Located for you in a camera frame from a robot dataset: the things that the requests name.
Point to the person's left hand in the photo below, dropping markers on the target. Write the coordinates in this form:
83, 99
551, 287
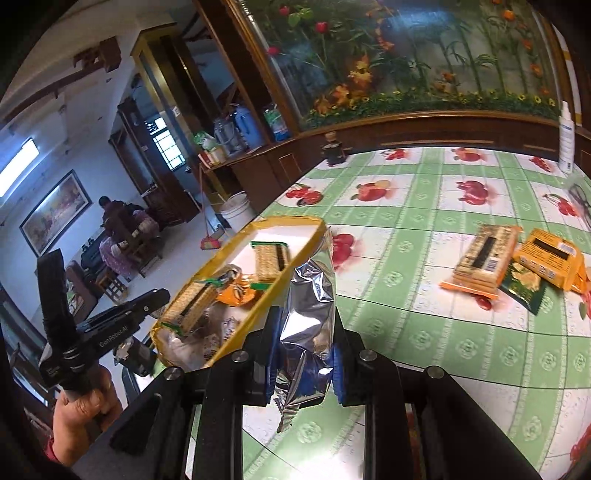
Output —
70, 439

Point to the black eyeglasses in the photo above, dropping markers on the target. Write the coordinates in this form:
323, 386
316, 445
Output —
581, 203

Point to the small dark ink bottle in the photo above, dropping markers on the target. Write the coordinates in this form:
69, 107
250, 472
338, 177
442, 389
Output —
332, 151

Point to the orange snack packet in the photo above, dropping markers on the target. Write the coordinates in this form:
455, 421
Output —
555, 259

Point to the green cracker packet with barcode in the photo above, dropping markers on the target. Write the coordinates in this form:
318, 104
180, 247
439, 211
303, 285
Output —
270, 259

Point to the green-label plastic bottle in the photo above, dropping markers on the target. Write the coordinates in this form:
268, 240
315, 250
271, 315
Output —
277, 125

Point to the white plastic bucket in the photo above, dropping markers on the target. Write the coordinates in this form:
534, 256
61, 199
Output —
237, 211

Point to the red broom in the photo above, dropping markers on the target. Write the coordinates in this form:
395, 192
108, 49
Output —
211, 240

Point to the white spray bottle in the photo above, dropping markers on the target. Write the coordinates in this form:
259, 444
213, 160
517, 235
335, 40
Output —
566, 139

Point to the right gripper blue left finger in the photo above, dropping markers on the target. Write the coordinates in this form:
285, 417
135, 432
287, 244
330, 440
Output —
266, 360

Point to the orange-edged cracker packet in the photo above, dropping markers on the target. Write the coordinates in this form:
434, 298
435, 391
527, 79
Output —
482, 268

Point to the clear plastic water jug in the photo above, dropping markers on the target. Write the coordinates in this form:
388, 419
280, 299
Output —
228, 137

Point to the silver foil snack bag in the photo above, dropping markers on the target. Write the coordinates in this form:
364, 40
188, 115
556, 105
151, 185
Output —
307, 325

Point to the seated person in background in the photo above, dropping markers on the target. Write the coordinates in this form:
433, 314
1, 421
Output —
125, 225

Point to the blue thermos jug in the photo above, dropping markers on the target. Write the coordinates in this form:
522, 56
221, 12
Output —
248, 127

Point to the dark wooden cabinet counter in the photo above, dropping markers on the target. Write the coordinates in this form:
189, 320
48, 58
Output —
263, 174

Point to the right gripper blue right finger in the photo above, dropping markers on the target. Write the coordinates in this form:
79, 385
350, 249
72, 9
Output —
347, 379

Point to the small orange snack sachet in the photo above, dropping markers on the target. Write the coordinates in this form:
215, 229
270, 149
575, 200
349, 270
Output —
239, 291

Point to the green snack packet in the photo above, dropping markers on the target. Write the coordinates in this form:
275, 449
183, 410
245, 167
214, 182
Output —
525, 286

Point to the yellow cardboard tray box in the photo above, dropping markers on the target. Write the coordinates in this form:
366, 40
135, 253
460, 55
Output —
200, 350

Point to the large floral aquarium panel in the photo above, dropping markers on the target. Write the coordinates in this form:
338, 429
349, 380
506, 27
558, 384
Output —
339, 61

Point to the framed wall painting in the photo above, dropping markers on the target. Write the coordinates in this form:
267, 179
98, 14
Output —
53, 215

